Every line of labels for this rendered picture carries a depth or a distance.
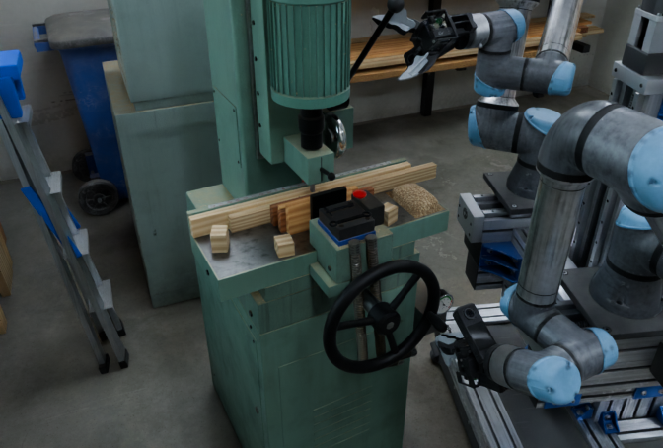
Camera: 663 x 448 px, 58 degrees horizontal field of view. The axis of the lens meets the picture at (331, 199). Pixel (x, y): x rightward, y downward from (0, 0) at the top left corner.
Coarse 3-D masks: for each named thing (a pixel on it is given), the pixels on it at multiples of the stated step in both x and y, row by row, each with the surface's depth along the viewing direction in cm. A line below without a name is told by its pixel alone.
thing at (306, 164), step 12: (288, 144) 144; (300, 144) 142; (324, 144) 142; (288, 156) 146; (300, 156) 139; (312, 156) 136; (324, 156) 137; (300, 168) 141; (312, 168) 137; (324, 168) 139; (312, 180) 139; (324, 180) 140
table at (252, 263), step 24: (384, 192) 156; (408, 216) 146; (432, 216) 147; (192, 240) 139; (240, 240) 137; (264, 240) 137; (408, 240) 146; (216, 264) 129; (240, 264) 129; (264, 264) 129; (288, 264) 132; (312, 264) 134; (216, 288) 128; (240, 288) 128; (336, 288) 129
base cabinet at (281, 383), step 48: (240, 336) 155; (288, 336) 142; (336, 336) 150; (240, 384) 171; (288, 384) 149; (336, 384) 158; (384, 384) 168; (240, 432) 191; (288, 432) 158; (336, 432) 168; (384, 432) 180
